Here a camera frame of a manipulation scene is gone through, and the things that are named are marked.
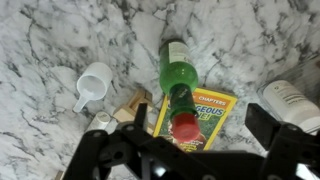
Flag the light wooden block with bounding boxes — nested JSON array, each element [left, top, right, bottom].
[[112, 103, 156, 135], [127, 86, 155, 113]]

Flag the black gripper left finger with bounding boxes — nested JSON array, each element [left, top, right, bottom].
[[63, 103, 158, 180]]

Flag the yellow dog picture book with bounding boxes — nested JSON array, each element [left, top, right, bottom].
[[152, 86, 239, 153]]

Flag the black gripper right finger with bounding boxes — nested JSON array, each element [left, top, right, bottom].
[[244, 103, 320, 180]]

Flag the green glass bottle red cap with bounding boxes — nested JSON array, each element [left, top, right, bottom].
[[158, 37, 202, 143]]

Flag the small white plastic bottle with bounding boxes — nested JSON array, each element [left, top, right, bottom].
[[85, 111, 113, 134]]

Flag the white plastic measuring scoop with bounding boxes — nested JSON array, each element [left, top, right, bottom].
[[72, 61, 114, 114]]

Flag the white bottle with white lid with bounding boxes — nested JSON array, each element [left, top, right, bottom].
[[262, 79, 320, 135]]

